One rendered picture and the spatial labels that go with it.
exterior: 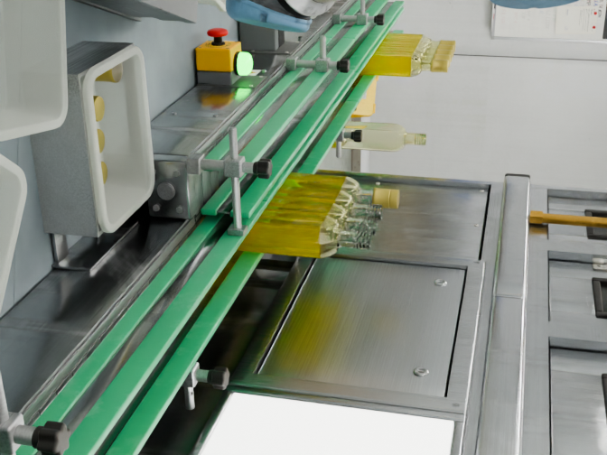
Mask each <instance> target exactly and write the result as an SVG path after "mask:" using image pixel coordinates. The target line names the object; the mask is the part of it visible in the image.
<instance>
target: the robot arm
mask: <svg viewBox="0 0 607 455"><path fill-rule="evenodd" d="M335 1H341V0H226V11H227V14H228V15H229V16H230V17H231V18H232V19H234V20H236V21H239V22H242V23H248V24H252V25H256V26H261V27H266V28H270V29H276V30H281V31H288V32H295V33H305V32H307V31H308V30H309V27H310V24H311V23H312V18H311V16H316V15H320V14H323V13H325V12H326V11H327V10H329V9H330V8H331V7H332V5H333V4H334V2H335ZM490 1H491V2H492V3H494V4H495V5H499V6H502V7H507V8H512V9H529V8H537V9H542V8H550V7H556V6H560V5H568V4H571V3H574V2H577V1H579V0H490Z"/></svg>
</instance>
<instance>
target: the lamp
mask: <svg viewBox="0 0 607 455"><path fill-rule="evenodd" d="M252 68H253V60H252V57H251V55H250V54H249V53H247V52H241V51H237V52H236V53H235V55H234V60H233V69H234V73H235V75H237V76H240V75H248V74H249V73H250V72H251V70H252Z"/></svg>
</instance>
